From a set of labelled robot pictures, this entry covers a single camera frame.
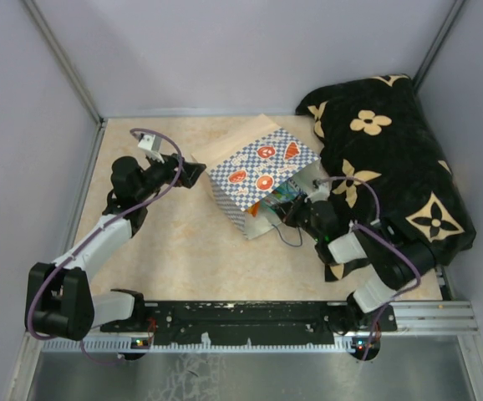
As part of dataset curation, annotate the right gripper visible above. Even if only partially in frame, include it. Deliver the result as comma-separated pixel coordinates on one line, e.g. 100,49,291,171
273,193,323,243

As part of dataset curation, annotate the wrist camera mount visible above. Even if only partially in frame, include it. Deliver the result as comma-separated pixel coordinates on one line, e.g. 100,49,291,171
138,133,164,164
305,178,331,203

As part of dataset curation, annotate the orange fruits candy bag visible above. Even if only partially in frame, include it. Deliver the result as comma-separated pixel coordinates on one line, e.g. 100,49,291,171
246,200,266,218

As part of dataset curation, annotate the green mint candy bag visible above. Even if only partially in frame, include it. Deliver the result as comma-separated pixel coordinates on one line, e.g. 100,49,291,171
265,179,303,206

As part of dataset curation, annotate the black floral pillow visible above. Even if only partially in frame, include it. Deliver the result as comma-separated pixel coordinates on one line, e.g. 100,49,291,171
296,74,476,266

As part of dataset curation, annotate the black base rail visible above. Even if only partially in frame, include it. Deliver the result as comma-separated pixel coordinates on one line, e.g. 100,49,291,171
100,301,377,346

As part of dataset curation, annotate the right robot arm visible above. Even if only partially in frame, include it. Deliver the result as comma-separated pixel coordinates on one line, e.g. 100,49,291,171
274,195,436,331

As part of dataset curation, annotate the checkered paper bag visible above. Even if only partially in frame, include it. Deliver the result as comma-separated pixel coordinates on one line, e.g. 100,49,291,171
191,114,319,240

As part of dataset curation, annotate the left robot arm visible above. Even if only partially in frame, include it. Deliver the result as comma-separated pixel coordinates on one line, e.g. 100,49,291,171
25,155,206,341

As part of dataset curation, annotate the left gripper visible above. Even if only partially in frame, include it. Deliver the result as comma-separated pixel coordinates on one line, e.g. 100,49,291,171
135,150,206,202

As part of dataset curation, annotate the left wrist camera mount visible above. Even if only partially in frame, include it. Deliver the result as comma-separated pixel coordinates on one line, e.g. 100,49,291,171
138,133,164,164

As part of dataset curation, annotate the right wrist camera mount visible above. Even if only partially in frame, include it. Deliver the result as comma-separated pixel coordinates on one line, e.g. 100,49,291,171
305,178,331,203

